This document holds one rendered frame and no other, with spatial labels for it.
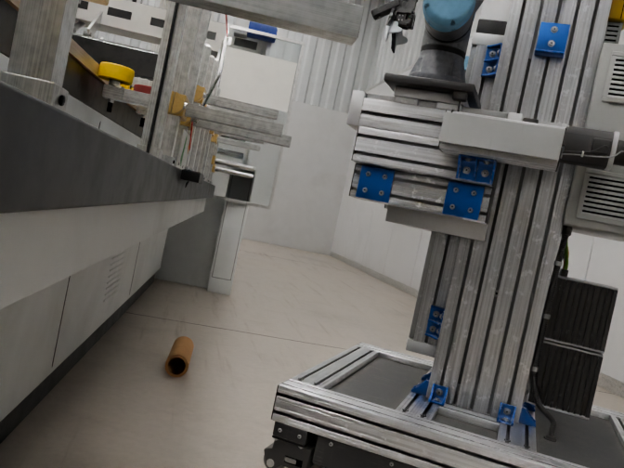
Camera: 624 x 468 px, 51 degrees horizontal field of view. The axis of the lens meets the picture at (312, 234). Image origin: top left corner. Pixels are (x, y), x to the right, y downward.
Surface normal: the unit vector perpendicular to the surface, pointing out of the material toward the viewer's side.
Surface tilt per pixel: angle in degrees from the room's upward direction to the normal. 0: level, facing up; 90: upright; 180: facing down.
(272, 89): 90
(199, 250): 90
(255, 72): 90
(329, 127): 90
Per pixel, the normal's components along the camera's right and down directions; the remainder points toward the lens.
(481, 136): -0.32, -0.04
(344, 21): 0.11, 0.06
